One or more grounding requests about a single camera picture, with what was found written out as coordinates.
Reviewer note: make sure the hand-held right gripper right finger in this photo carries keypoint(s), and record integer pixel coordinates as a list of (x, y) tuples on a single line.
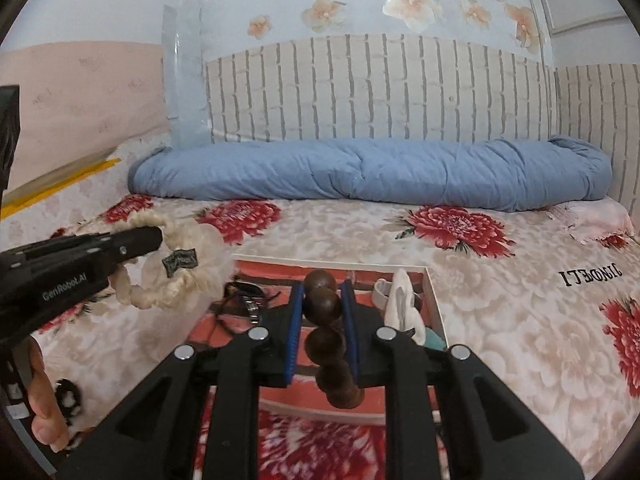
[(350, 327)]

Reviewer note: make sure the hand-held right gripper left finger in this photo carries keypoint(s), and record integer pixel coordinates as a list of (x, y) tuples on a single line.
[(295, 332)]

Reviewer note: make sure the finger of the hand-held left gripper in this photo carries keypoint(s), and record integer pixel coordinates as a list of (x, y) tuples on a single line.
[(137, 242)]

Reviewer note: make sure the cream round hair clip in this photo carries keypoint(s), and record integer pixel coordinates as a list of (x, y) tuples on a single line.
[(407, 305)]

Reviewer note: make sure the cream white scrunchie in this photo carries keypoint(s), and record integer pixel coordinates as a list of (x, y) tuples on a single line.
[(200, 265)]

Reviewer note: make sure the jewelry tray with red lining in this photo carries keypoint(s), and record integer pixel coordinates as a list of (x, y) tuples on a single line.
[(310, 400)]

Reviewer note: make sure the person's left hand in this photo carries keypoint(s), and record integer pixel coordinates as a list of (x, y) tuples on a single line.
[(45, 400)]

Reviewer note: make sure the yellow tape strip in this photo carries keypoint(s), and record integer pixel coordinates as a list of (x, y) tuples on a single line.
[(65, 180)]

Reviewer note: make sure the black scrunchie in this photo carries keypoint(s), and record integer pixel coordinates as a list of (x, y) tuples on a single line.
[(67, 397)]

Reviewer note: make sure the red floral blanket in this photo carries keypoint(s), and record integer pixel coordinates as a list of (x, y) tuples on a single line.
[(500, 335)]

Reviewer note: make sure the rolled blue quilt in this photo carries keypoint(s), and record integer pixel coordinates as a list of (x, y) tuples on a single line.
[(375, 170)]

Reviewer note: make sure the clear plastic sheet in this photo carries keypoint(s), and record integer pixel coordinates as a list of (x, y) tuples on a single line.
[(185, 75)]

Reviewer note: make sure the pink cloth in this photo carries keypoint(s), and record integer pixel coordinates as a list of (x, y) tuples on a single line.
[(590, 220)]

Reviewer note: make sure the flower wall decals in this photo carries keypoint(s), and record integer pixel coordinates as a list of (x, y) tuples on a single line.
[(412, 0)]

